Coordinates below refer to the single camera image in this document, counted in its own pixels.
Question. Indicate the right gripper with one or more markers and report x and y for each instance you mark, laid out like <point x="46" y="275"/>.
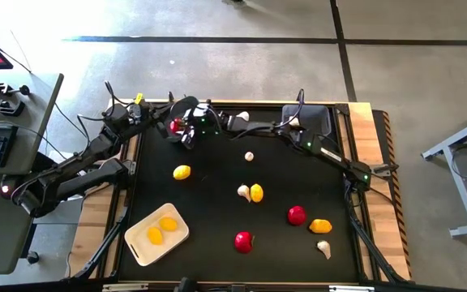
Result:
<point x="208" y="125"/>

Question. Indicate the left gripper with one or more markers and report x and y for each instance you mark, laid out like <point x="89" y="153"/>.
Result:
<point x="152" y="112"/>

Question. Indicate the red toy tomato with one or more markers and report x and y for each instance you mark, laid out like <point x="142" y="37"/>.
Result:
<point x="243" y="242"/>
<point x="174" y="126"/>
<point x="296" y="215"/>

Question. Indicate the yellow toy lemon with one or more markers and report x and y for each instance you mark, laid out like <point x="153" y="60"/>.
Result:
<point x="168" y="224"/>
<point x="181" y="172"/>
<point x="155" y="235"/>
<point x="256" y="193"/>

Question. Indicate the orange yellow toy pepper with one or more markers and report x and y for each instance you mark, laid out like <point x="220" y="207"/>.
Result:
<point x="320" y="226"/>

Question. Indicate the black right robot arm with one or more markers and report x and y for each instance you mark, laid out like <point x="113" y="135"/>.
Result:
<point x="331" y="156"/>

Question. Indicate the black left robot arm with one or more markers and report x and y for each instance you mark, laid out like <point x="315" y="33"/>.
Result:
<point x="95" y="146"/>

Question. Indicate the yellow tag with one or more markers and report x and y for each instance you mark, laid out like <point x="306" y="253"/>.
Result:
<point x="138" y="98"/>

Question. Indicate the clear plastic basket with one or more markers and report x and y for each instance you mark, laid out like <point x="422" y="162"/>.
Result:
<point x="316" y="117"/>

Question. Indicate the black desk clamp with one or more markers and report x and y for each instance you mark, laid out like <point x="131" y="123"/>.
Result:
<point x="4" y="106"/>
<point x="4" y="89"/>

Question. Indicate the wooden table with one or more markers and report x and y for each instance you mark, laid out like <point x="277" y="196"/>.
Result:
<point x="359" y="121"/>

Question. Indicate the yellow black hazard tape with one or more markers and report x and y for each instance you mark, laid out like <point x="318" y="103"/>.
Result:
<point x="396" y="194"/>

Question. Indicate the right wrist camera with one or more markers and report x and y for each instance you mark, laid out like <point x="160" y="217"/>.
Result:
<point x="201" y="109"/>

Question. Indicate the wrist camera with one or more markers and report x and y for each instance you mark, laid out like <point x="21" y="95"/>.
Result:
<point x="201" y="109"/>
<point x="133" y="110"/>

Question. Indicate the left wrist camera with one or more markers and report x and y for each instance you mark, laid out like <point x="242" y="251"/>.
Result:
<point x="133" y="110"/>

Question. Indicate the black frame strut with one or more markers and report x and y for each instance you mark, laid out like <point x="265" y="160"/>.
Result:
<point x="101" y="249"/>
<point x="373" y="247"/>

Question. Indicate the white metal table frame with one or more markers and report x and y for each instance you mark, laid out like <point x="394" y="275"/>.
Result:
<point x="458" y="178"/>

